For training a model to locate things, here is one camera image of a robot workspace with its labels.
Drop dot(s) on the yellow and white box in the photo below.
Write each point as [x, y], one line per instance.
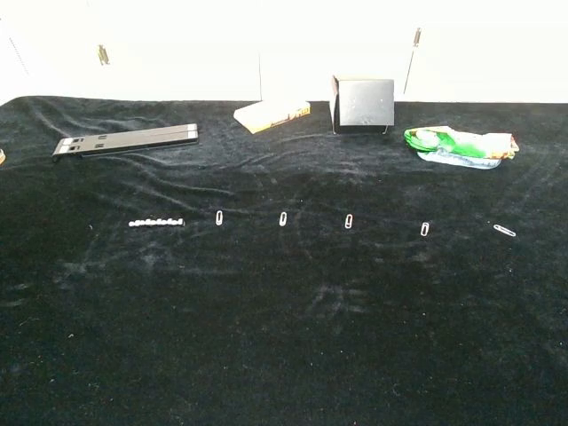
[266, 116]

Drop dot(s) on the green snack bag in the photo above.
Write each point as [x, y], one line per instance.
[461, 144]

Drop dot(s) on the silver rod tool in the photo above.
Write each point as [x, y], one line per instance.
[155, 222]

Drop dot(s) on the metal screen hinge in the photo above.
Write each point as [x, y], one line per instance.
[103, 55]
[417, 37]

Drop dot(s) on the black cube carton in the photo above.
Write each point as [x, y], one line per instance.
[366, 104]

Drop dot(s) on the black folded laptop stand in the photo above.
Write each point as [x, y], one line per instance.
[128, 139]

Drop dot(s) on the black velvet table cloth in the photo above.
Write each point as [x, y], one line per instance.
[284, 288]

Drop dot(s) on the woven folding screen panel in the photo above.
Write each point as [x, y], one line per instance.
[57, 44]
[177, 44]
[6, 75]
[333, 40]
[488, 44]

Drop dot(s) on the paper clip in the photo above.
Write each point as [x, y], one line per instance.
[425, 229]
[219, 218]
[283, 219]
[349, 221]
[504, 230]

